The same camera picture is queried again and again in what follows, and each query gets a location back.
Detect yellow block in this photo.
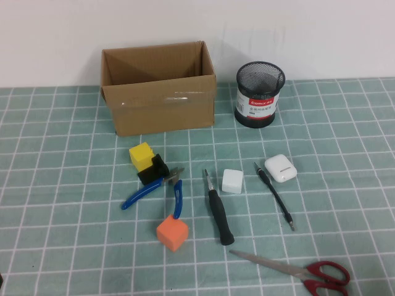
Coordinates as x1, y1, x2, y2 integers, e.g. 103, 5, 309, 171
128, 142, 155, 172

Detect green grid tablecloth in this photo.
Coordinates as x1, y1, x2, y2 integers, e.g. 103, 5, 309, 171
0, 76, 395, 296

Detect brown cardboard box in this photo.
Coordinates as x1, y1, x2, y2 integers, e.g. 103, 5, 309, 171
100, 41, 217, 137

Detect white earbuds case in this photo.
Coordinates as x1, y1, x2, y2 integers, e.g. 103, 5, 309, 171
264, 154, 298, 184

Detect black plastic bracket block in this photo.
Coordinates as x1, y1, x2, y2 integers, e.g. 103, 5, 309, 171
137, 153, 170, 186

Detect black-handled screwdriver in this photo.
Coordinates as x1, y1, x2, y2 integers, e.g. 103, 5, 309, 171
204, 168, 235, 247

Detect white cube block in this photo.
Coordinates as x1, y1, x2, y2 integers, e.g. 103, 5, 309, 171
221, 168, 244, 194

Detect blue-handled pliers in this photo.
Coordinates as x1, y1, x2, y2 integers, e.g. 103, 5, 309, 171
120, 166, 186, 220

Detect orange block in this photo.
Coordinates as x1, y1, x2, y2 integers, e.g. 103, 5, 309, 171
156, 215, 189, 253

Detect black mesh pen holder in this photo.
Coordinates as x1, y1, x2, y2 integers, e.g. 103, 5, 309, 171
234, 61, 286, 130

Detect red-handled scissors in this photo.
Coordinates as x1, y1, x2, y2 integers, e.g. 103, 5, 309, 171
228, 249, 352, 296

